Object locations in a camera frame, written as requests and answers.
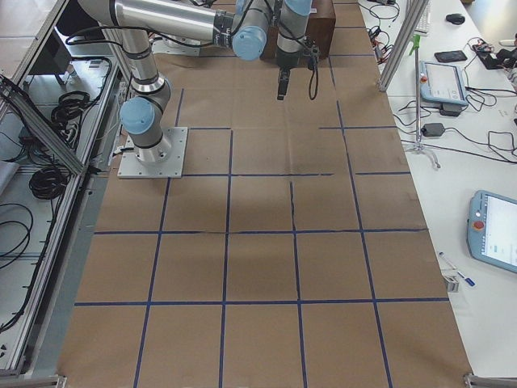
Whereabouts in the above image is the blue white pen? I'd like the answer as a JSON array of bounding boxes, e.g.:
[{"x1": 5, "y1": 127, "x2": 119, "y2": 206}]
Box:
[{"x1": 439, "y1": 251, "x2": 476, "y2": 287}]

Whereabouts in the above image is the aluminium frame post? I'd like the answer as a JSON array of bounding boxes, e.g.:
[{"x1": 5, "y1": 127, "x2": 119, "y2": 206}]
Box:
[{"x1": 377, "y1": 0, "x2": 431, "y2": 91}]

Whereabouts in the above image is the silver tripod stand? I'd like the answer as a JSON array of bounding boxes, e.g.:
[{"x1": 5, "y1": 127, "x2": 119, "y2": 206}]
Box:
[{"x1": 407, "y1": 35, "x2": 441, "y2": 171}]

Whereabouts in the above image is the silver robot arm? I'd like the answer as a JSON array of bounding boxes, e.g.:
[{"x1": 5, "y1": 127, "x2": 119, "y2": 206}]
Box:
[{"x1": 79, "y1": 1, "x2": 319, "y2": 166}]

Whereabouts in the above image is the dark wooden drawer cabinet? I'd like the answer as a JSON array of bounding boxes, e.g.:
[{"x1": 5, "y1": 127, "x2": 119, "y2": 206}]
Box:
[{"x1": 260, "y1": 0, "x2": 336, "y2": 61}]

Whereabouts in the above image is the near teach pendant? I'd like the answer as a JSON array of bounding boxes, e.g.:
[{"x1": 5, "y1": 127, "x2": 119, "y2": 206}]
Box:
[{"x1": 467, "y1": 190, "x2": 516, "y2": 273}]

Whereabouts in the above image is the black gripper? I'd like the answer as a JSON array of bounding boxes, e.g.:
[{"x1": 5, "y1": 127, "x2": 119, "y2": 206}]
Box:
[{"x1": 275, "y1": 50, "x2": 301, "y2": 100}]

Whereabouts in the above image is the far teach pendant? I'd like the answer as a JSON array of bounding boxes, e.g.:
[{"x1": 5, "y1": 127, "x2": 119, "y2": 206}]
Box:
[{"x1": 419, "y1": 61, "x2": 468, "y2": 107}]

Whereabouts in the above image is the black power adapter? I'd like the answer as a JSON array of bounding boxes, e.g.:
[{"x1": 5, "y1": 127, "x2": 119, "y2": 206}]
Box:
[{"x1": 421, "y1": 123, "x2": 445, "y2": 137}]

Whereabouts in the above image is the black computer mouse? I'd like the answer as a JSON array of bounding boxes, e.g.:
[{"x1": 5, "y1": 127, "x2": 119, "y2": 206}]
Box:
[{"x1": 445, "y1": 13, "x2": 465, "y2": 25}]

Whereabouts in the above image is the coiled black cable bundle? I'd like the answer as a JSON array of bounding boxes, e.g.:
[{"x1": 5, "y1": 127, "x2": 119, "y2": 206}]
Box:
[{"x1": 28, "y1": 163, "x2": 74, "y2": 201}]

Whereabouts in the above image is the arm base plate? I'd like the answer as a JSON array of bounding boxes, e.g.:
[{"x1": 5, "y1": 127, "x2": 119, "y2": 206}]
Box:
[{"x1": 117, "y1": 127, "x2": 188, "y2": 179}]

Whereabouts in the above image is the teach pendant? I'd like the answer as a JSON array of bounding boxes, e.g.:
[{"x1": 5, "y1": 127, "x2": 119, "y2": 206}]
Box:
[
  {"x1": 467, "y1": 190, "x2": 516, "y2": 273},
  {"x1": 419, "y1": 61, "x2": 468, "y2": 107}
]

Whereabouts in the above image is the brown paper table cover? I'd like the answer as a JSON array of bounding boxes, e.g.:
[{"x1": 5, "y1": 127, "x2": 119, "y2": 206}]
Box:
[{"x1": 57, "y1": 1, "x2": 470, "y2": 387}]

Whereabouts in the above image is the black smartphone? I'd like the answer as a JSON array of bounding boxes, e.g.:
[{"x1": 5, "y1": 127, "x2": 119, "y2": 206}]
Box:
[{"x1": 434, "y1": 50, "x2": 467, "y2": 63}]

